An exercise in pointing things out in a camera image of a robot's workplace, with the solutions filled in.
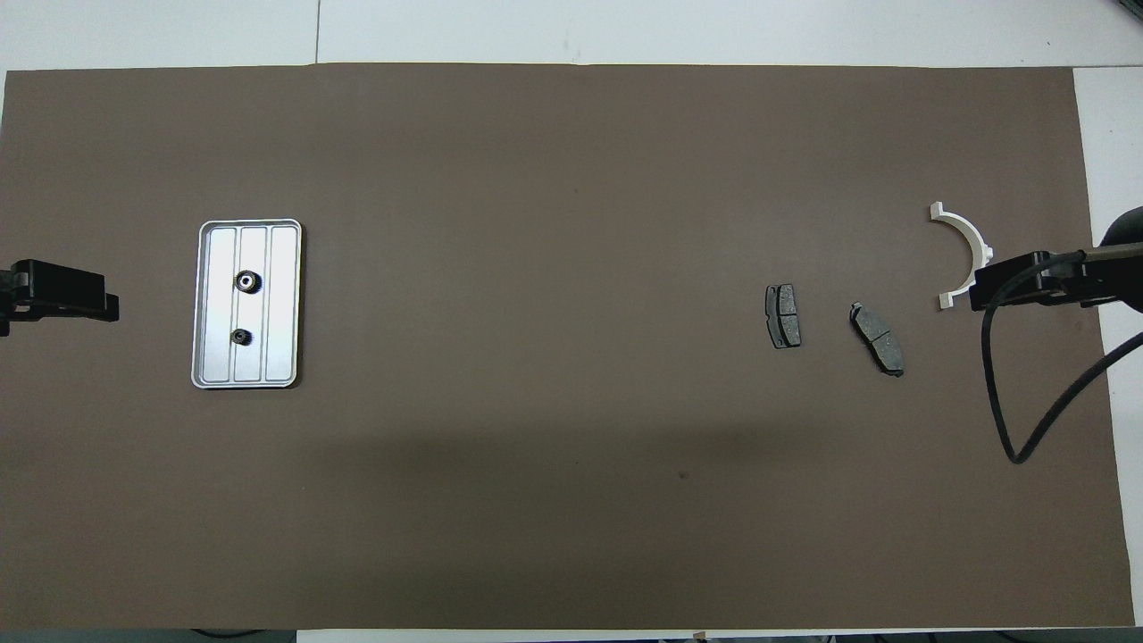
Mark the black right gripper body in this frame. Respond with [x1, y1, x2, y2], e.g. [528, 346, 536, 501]
[1054, 253, 1113, 309]

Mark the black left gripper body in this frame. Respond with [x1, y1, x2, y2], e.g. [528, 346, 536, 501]
[0, 262, 54, 338]

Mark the silver metal tray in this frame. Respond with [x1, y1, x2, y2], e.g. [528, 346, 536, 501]
[190, 218, 304, 390]

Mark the elongated dark brake pad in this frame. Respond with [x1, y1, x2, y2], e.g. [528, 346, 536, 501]
[848, 302, 905, 378]

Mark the rectangular dark brake pad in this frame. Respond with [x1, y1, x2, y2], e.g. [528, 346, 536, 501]
[764, 283, 803, 349]

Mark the brown table mat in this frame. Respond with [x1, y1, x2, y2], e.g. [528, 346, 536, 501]
[0, 63, 1135, 630]

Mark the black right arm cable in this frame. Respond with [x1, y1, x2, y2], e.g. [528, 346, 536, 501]
[980, 255, 1143, 464]

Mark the white semicircular bracket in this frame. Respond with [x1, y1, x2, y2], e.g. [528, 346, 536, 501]
[929, 201, 995, 311]

